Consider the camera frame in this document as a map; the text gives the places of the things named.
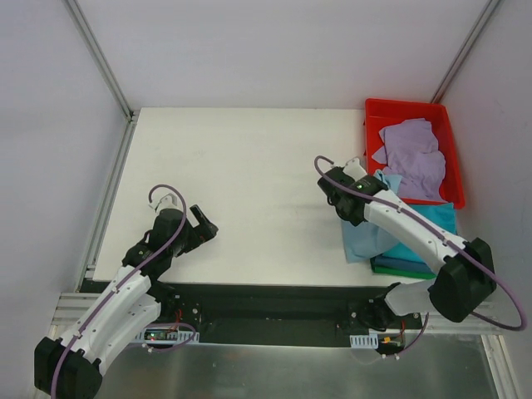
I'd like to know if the right aluminium frame post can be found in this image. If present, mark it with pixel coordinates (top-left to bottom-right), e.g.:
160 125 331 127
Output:
430 0 505 104

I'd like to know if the left white cable duct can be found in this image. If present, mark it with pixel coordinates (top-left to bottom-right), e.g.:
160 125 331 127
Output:
132 328 200 346

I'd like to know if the left aluminium frame post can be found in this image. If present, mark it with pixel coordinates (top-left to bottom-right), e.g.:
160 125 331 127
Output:
62 0 135 121

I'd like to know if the dark blue folded t-shirt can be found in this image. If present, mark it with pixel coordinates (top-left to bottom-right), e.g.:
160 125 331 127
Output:
370 255 431 273

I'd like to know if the teal folded t-shirt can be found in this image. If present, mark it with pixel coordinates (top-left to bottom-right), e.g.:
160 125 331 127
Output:
382 203 457 263

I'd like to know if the aluminium frame post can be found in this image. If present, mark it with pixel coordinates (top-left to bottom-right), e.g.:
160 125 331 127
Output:
430 0 505 104
62 0 135 121

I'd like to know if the light blue printed t-shirt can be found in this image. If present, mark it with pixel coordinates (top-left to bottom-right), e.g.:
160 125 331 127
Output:
340 168 406 264

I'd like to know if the lavender t-shirt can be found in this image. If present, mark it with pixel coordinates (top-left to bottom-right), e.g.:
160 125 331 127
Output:
372 118 446 202

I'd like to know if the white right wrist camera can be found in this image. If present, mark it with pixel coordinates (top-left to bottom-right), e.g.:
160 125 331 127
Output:
343 157 367 180

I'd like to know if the green folded t-shirt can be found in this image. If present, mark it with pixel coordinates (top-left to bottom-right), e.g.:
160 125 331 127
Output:
370 258 435 279

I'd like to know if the white cable duct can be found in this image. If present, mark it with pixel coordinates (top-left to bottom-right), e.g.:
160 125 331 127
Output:
349 333 403 349
132 328 200 346

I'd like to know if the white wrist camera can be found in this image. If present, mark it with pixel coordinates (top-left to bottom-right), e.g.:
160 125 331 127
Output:
343 157 367 180
149 193 177 213

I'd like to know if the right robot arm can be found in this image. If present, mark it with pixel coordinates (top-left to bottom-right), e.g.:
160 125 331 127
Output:
318 167 496 332

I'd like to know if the right white cable duct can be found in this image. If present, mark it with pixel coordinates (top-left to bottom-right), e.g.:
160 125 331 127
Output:
349 333 403 349

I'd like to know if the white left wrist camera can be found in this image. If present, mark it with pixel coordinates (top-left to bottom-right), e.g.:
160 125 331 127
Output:
149 193 177 213

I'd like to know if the red plastic bin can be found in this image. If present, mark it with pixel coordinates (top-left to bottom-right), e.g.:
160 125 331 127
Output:
365 98 466 209

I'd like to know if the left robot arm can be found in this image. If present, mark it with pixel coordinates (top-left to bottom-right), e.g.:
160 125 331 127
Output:
34 205 219 398

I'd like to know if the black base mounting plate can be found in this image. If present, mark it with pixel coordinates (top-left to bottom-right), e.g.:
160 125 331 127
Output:
81 278 423 346

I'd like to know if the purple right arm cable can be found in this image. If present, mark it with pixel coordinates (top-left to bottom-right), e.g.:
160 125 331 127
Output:
313 155 529 367

